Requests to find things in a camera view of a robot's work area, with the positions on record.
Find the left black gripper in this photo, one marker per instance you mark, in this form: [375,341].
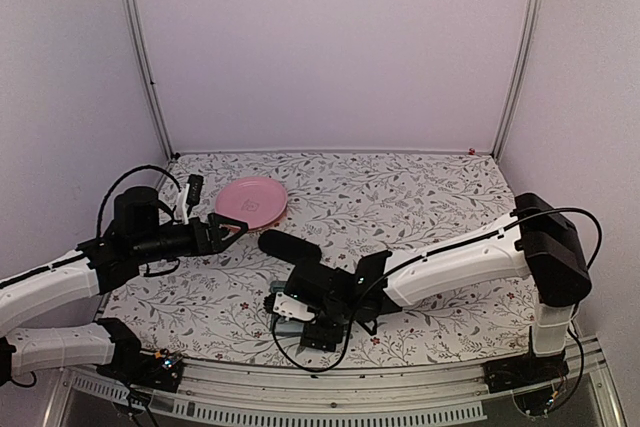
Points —
[215,243]

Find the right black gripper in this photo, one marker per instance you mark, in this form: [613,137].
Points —
[322,340]

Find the black beige glasses case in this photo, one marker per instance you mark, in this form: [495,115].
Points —
[288,248]

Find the grey marbled glasses case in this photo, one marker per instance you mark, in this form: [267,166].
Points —
[282,326]

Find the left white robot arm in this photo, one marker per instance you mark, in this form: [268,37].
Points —
[144,230]

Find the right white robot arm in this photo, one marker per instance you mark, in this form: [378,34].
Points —
[534,241]

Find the pink round plate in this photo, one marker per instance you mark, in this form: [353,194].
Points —
[257,201]

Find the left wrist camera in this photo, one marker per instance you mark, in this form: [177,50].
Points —
[190,197]

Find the front aluminium rail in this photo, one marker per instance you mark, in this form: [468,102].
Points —
[220,394]

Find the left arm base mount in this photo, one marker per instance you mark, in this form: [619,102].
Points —
[130,365]

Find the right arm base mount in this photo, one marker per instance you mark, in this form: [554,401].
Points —
[523,370]

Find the left aluminium frame post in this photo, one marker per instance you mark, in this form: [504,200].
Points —
[135,27]

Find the aluminium frame post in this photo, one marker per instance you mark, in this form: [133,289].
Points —
[516,83]
[135,27]

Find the right aluminium frame post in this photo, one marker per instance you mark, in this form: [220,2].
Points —
[516,83]

